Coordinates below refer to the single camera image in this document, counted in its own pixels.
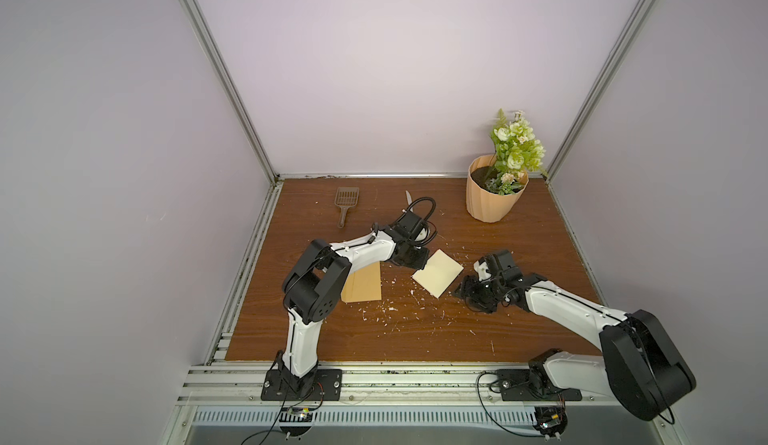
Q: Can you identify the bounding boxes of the cream letter paper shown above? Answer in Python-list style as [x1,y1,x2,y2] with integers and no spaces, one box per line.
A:
[412,250,463,298]

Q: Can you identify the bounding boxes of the tan paper envelope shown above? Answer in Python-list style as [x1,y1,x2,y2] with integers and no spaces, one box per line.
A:
[341,262,382,304]

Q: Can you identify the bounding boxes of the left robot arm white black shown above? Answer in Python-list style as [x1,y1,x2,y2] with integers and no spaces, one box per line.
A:
[282,211,435,380]

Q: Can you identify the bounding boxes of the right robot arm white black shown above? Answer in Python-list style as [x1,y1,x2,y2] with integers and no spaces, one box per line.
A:
[451,250,697,421]

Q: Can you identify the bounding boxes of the brown plastic slotted scoop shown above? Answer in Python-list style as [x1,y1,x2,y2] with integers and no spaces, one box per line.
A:
[334,187,360,229]

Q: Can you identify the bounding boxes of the ribbed beige flower pot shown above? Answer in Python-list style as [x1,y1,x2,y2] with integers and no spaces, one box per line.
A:
[466,155,529,223]

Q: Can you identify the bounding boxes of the green white artificial flowers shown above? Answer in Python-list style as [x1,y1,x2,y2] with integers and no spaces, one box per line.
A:
[481,109,546,196]

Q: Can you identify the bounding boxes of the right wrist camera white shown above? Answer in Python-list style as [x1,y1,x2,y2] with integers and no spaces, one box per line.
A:
[473,258,492,282]

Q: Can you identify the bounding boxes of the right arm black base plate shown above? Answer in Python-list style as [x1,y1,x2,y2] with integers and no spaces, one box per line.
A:
[494,369,583,402]

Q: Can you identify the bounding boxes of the right controller board with cable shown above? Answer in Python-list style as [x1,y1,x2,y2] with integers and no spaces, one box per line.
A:
[475,371,568,441]

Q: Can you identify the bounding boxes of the controller board with cable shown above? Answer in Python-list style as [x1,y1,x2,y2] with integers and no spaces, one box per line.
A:
[240,407,315,445]
[475,371,568,441]

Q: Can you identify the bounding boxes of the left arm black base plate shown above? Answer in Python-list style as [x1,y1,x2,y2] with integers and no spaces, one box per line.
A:
[260,368,342,402]

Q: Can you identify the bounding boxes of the left controller board with cable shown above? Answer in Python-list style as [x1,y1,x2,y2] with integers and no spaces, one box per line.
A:
[240,407,315,445]

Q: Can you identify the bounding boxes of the aluminium front rail frame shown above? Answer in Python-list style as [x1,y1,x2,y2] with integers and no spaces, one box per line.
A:
[161,360,685,445]

